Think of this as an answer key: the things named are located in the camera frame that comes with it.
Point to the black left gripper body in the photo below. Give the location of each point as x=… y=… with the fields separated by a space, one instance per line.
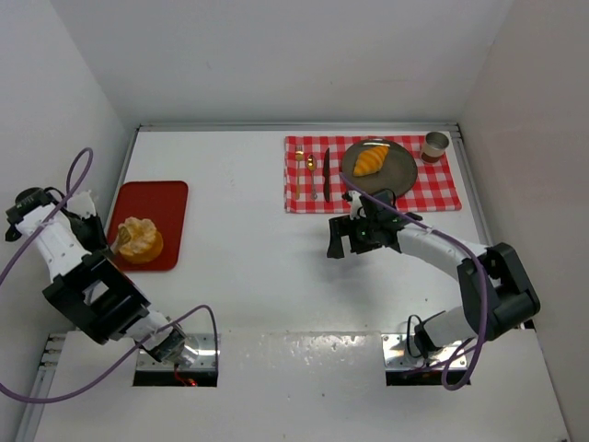
x=98 y=235

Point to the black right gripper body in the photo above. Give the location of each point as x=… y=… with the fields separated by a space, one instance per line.
x=339 y=233

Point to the orange croissant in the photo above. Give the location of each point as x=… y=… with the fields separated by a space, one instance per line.
x=370 y=160

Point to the metal tongs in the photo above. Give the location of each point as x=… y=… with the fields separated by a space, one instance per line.
x=117 y=241

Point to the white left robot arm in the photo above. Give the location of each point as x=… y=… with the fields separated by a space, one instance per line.
x=85 y=284

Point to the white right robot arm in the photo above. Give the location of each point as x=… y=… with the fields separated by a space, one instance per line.
x=495 y=291

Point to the red checkered cloth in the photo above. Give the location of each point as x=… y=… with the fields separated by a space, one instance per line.
x=434 y=189

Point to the black knife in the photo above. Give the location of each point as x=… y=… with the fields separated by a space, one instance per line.
x=326 y=175

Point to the sugared round pastry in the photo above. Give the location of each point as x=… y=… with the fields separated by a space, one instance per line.
x=139 y=240

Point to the dark round plate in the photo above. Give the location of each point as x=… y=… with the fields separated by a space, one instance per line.
x=397 y=175

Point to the gold spoon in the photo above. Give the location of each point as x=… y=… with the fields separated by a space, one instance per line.
x=311 y=165

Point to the red tray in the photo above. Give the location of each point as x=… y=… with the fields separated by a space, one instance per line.
x=164 y=202

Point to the metal cup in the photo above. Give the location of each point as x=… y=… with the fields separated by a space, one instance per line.
x=433 y=147

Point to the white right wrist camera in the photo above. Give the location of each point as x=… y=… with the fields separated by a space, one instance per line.
x=353 y=198

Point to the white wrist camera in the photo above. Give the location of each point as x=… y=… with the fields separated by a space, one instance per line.
x=82 y=205
x=353 y=198

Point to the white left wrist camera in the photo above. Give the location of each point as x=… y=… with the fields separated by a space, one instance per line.
x=82 y=205

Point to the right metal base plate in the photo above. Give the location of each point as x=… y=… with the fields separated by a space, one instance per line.
x=401 y=354

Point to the metal base plate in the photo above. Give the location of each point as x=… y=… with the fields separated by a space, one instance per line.
x=198 y=354
x=401 y=354

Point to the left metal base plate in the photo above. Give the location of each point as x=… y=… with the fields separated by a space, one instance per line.
x=198 y=354

